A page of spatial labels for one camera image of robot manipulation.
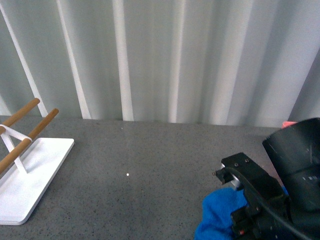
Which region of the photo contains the white pleated curtain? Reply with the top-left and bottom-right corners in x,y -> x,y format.
0,0 -> 320,127

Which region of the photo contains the white towel rack stand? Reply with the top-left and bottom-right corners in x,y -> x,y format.
0,98 -> 75,226

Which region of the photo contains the blue microfiber cloth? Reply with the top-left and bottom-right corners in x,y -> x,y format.
194,186 -> 290,240

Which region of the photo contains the pink plastic tray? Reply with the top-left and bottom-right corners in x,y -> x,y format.
281,121 -> 297,129

